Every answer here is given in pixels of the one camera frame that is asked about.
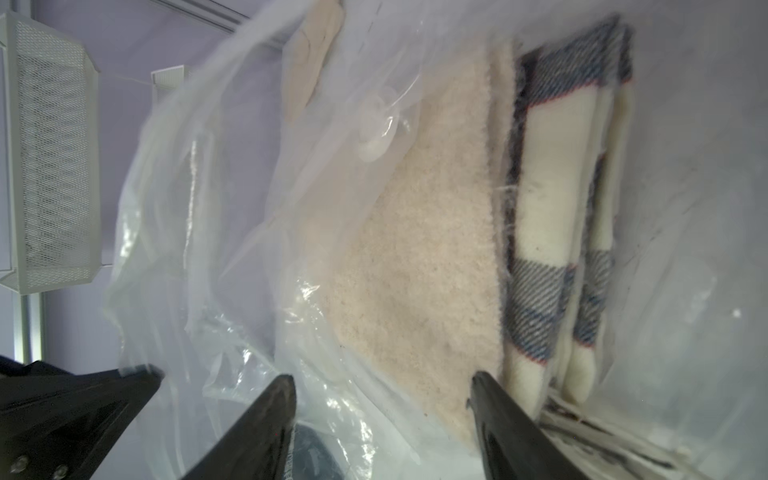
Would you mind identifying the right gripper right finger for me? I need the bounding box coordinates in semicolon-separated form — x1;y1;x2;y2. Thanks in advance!
469;371;587;480

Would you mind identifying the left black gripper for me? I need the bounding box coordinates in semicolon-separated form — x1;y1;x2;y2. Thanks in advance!
1;357;164;479

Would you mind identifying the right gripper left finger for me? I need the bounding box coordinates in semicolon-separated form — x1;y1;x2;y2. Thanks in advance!
183;374;297;480

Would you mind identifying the cream fuzzy scarf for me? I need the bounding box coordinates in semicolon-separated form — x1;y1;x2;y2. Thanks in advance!
319;44;516;445

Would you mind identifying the clear plastic vacuum bag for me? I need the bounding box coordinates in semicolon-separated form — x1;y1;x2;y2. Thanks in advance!
106;1;767;479

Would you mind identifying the white round bag valve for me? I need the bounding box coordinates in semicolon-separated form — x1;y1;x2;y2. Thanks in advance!
356;87;400;163

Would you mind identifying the cream navy striped scarf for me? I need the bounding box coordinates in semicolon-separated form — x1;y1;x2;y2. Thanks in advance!
503;14;634;417

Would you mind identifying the white mesh two-tier shelf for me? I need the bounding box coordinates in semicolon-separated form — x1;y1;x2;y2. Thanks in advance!
1;12;101;295

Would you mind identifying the beige leather glove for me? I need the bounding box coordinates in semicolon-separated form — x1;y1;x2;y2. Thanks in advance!
281;0;345;123

